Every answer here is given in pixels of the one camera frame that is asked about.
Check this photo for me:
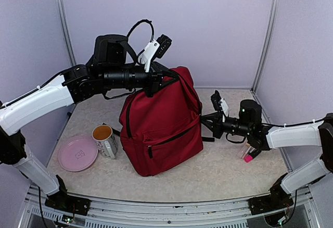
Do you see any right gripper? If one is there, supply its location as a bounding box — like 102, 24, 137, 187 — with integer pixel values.
200, 111, 252, 139

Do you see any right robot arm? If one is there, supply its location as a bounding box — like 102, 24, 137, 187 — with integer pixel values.
201, 99, 332, 209

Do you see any right aluminium frame post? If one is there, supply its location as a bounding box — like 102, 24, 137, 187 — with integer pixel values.
251, 0, 280, 94

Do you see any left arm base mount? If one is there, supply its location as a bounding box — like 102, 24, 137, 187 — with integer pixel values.
45, 195, 91, 216

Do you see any left aluminium frame post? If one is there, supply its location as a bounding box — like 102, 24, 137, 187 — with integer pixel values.
55, 0, 77, 66

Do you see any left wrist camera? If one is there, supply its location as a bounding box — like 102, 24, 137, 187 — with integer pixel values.
138, 34, 172, 73

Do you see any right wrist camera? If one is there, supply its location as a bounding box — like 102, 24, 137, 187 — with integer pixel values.
211, 90, 229, 117

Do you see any aluminium frame post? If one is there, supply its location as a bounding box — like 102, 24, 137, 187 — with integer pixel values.
55, 0, 77, 66
251, 0, 280, 94

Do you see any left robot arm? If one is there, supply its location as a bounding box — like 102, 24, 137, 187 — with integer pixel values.
1, 34, 173, 210

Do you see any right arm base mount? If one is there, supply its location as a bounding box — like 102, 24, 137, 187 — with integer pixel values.
248, 195, 294, 215

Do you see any white patterned mug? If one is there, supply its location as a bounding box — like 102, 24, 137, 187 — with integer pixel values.
92, 124, 118, 159

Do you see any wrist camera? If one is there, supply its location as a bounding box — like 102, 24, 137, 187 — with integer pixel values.
211, 90, 229, 117
138, 34, 172, 73

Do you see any front aluminium rail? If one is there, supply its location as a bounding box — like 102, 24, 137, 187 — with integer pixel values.
16, 185, 323, 227

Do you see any pink highlighter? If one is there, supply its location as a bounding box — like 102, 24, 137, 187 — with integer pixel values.
244, 149, 262, 163

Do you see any red backpack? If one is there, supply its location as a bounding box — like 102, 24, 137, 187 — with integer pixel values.
119, 67, 203, 176

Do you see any pink plate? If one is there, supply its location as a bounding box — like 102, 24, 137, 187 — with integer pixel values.
57, 136, 98, 172

